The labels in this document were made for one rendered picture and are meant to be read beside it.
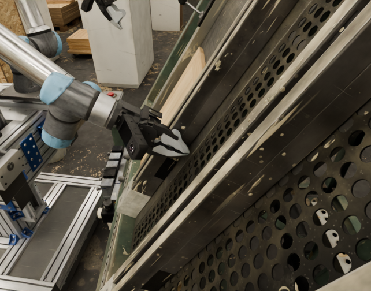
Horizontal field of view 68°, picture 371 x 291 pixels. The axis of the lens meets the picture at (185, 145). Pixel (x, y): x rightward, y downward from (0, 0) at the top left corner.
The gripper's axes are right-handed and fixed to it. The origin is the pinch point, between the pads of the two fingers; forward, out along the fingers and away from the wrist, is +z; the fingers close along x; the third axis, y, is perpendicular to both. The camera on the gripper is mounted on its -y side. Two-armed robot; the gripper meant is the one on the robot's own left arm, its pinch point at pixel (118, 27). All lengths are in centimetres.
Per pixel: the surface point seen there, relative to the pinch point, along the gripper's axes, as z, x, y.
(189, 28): 17.3, 26.8, 18.7
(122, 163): 53, -14, -31
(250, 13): 7, -50, 52
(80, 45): 14, 298, -225
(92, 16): -11, 204, -123
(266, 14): 8, -49, 54
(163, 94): 33.5, 0.9, 1.1
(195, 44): 20.1, 3.5, 24.1
